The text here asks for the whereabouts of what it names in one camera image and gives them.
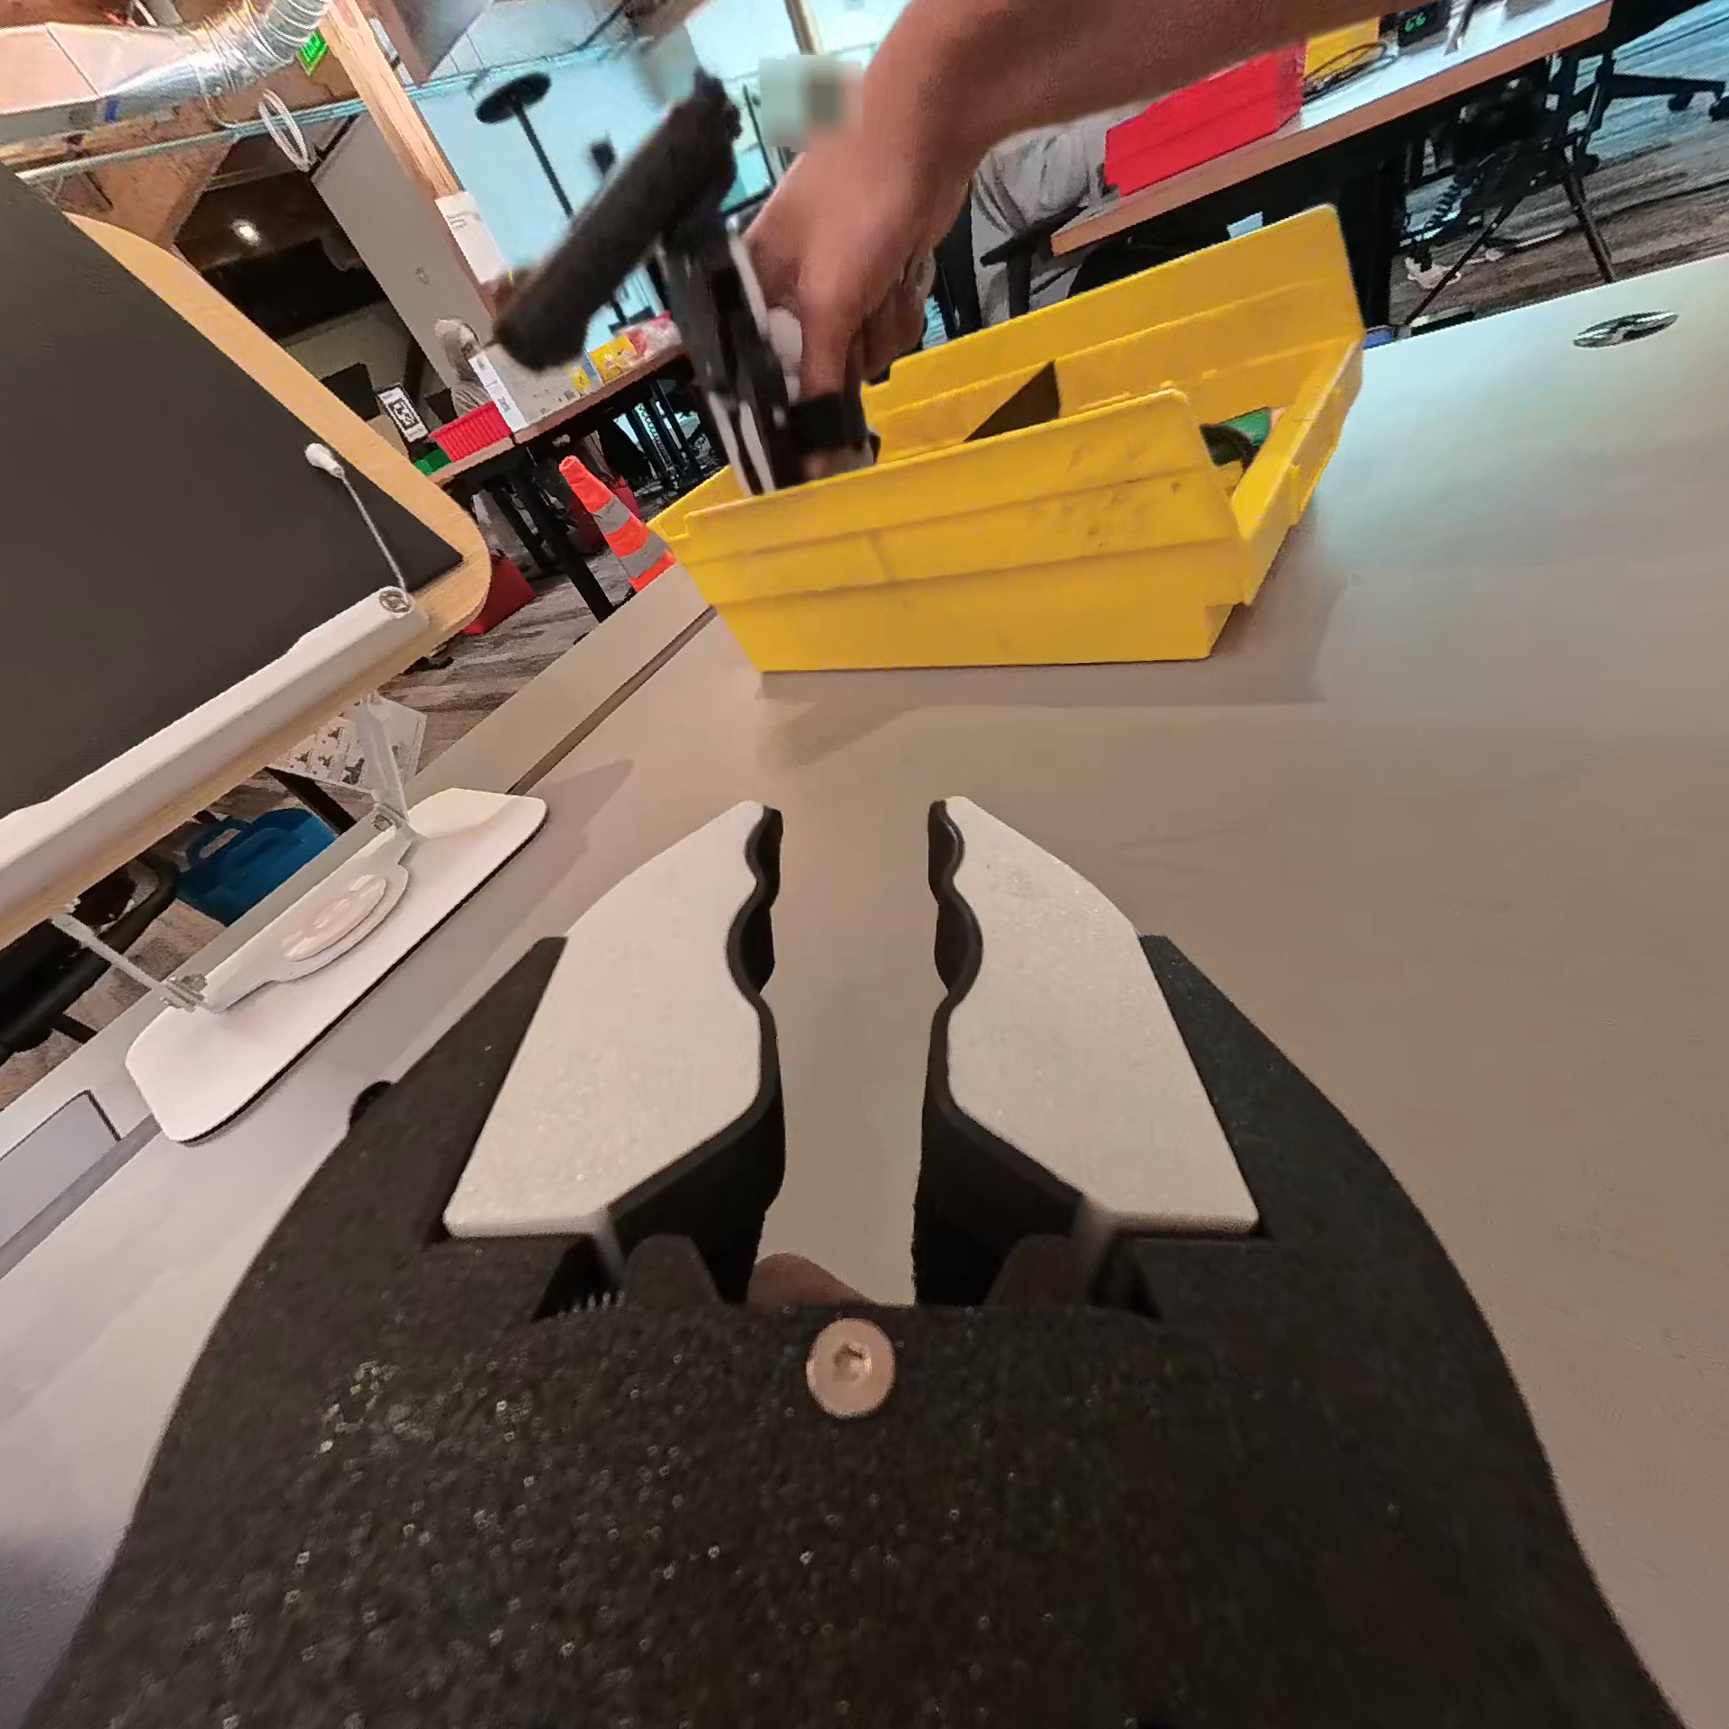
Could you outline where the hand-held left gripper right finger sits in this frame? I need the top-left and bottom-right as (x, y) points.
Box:
(914, 794), (1264, 1308)

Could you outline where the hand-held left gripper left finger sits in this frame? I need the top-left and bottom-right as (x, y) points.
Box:
(441, 796), (788, 1308)

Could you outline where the yellow plastic bin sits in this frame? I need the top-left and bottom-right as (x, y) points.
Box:
(652, 388), (1251, 674)

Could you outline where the yellow bin with black divider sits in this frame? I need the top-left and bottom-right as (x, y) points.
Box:
(862, 201), (1366, 609)

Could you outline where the person's right forearm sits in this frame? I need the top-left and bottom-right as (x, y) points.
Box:
(865, 0), (1434, 182)

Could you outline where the person's right hand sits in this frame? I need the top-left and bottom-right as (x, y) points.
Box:
(741, 128), (978, 407)

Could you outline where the red plastic bin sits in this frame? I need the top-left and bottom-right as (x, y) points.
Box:
(416, 403), (520, 467)

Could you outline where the orange traffic cone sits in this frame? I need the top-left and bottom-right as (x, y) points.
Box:
(558, 455), (678, 593)

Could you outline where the red bag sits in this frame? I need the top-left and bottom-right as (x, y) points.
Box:
(452, 547), (537, 635)

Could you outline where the printed paper sheet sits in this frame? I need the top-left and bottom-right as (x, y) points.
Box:
(267, 692), (429, 801)

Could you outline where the blue bucket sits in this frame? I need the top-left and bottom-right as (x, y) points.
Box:
(174, 806), (339, 930)

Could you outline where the black bin divider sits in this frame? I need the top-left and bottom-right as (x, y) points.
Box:
(965, 357), (1066, 442)

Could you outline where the stack of red bins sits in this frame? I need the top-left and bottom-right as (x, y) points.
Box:
(1104, 43), (1308, 200)

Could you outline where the far wooden work table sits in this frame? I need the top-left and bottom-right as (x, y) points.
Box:
(1051, 0), (1615, 260)

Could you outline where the white wall sign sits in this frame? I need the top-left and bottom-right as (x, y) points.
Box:
(434, 189), (519, 292)

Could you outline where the silver spiral air duct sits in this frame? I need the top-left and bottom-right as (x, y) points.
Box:
(0, 0), (339, 137)

